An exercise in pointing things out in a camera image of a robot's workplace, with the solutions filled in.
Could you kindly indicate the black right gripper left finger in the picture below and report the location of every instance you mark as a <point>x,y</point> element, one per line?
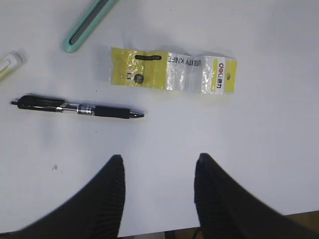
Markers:
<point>95,212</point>

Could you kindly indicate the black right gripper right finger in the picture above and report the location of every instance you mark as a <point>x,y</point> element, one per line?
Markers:
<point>228,211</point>

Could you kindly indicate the black pen right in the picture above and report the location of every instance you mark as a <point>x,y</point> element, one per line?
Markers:
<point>57,105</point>

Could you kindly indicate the yellow utility knife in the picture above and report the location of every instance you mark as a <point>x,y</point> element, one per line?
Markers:
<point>11,62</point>

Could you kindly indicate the teal utility knife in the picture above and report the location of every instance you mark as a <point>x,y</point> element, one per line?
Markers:
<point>86,25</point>

